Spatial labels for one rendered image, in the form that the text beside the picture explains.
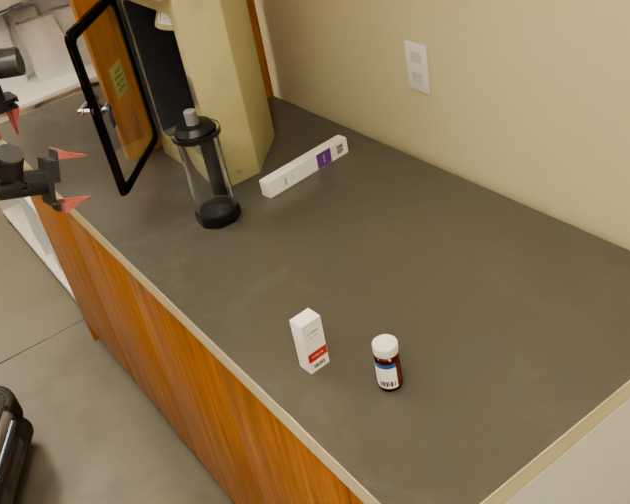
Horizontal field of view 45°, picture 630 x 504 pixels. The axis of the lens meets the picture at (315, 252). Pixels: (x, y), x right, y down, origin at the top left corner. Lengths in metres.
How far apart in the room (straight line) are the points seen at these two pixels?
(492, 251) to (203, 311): 0.57
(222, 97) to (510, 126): 0.65
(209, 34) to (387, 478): 1.04
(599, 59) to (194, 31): 0.83
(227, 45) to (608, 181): 0.86
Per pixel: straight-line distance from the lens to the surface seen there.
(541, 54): 1.51
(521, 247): 1.52
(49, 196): 1.77
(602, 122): 1.48
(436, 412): 1.21
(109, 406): 2.81
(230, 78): 1.79
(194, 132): 1.62
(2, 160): 1.68
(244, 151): 1.86
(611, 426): 1.29
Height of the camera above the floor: 1.83
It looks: 35 degrees down
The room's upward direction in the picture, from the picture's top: 11 degrees counter-clockwise
